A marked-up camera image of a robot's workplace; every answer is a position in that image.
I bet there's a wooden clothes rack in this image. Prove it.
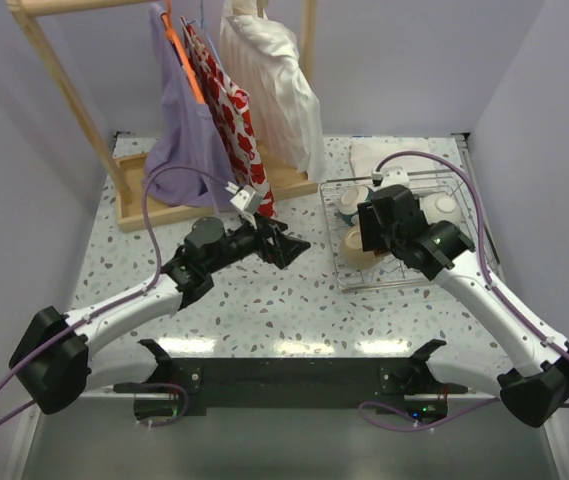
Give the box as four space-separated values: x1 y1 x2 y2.
8 1 323 231

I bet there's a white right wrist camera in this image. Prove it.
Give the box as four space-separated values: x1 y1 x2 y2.
371 165 410 189

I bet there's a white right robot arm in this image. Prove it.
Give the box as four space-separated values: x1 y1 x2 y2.
357 185 569 428

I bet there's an orange clothes hanger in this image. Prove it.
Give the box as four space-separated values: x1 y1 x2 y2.
161 0 205 105

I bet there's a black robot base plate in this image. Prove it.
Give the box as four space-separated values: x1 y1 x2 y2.
114 357 468 420

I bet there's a blue clothes hanger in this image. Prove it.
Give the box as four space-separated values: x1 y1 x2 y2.
186 0 225 72

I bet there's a blue white dotted bowl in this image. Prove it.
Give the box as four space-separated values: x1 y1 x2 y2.
338 185 374 227

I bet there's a white ceramic bowl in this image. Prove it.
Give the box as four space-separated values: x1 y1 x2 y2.
419 193 463 227

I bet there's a white pleated garment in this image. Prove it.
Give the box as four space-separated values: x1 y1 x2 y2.
219 1 325 182

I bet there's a metal wire dish rack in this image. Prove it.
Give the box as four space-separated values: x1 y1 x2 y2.
319 168 478 292

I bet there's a purple hanging garment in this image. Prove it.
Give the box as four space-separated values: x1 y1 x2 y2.
144 3 235 210

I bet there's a beige ceramic bowl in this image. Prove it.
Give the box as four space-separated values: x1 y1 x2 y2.
340 225 385 271

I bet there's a folded white cloth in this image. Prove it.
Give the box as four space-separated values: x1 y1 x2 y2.
350 138 436 177

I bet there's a red white floral garment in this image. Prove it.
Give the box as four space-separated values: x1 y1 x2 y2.
180 17 277 218

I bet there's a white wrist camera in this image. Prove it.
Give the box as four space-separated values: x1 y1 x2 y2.
371 165 410 189
225 182 263 220

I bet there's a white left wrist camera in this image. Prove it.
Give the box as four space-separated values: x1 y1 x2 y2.
225 182 263 220

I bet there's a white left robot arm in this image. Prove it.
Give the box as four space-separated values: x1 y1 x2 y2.
9 215 311 414

